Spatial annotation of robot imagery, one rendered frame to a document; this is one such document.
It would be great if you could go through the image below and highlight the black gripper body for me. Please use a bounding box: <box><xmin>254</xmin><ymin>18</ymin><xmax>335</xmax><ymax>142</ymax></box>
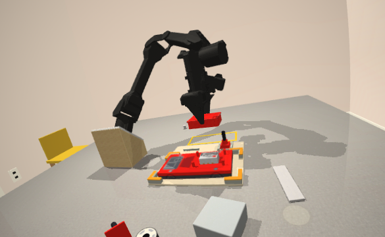
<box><xmin>180</xmin><ymin>69</ymin><xmax>216</xmax><ymax>105</ymax></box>

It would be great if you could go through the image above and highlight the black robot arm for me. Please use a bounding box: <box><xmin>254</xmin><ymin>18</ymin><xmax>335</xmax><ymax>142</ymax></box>
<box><xmin>113</xmin><ymin>30</ymin><xmax>229</xmax><ymax>133</ymax></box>

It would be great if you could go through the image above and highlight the white flat bar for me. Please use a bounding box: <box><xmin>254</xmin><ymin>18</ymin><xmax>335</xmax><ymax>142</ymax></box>
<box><xmin>273</xmin><ymin>165</ymin><xmax>305</xmax><ymax>202</ymax></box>

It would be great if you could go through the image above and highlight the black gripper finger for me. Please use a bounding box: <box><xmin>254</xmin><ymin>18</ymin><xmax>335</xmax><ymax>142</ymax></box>
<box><xmin>185</xmin><ymin>100</ymin><xmax>207</xmax><ymax>124</ymax></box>
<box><xmin>204</xmin><ymin>94</ymin><xmax>214</xmax><ymax>114</ymax></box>

